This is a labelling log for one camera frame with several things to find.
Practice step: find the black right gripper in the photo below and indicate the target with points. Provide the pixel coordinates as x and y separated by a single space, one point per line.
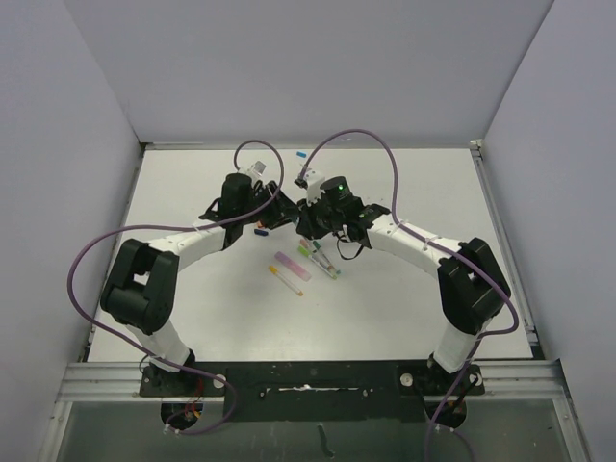
307 226

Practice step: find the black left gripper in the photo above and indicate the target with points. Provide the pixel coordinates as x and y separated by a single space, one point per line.
281 212

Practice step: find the teal green cap pen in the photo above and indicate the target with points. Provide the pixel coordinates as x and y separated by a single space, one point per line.
325 258

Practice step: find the pink orange cap pen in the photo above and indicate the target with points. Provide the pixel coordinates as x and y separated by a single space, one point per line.
315 254

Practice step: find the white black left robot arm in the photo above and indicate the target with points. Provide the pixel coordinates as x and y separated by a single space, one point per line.
140 290

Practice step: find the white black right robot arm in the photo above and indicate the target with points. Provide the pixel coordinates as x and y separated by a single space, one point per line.
471 284

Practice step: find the yellow cap pen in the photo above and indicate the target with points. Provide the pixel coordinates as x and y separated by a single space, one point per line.
287 282

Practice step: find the purple highlighter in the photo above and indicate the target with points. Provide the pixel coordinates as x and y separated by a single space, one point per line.
293 266

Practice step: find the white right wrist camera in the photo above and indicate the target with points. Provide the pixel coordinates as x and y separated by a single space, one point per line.
311 181

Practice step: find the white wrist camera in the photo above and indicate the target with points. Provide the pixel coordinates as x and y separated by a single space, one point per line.
254 172
311 181

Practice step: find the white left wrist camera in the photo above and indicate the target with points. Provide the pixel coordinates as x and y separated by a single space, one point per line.
254 172

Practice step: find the aluminium right rail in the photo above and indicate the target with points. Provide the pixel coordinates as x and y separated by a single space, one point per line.
515 280

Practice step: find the aluminium rail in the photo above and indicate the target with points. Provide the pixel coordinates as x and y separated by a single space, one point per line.
515 280
525 414

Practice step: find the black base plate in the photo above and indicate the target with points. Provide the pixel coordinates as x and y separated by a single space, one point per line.
409 391

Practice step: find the aluminium front rail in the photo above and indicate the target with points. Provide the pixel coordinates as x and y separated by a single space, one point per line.
525 414

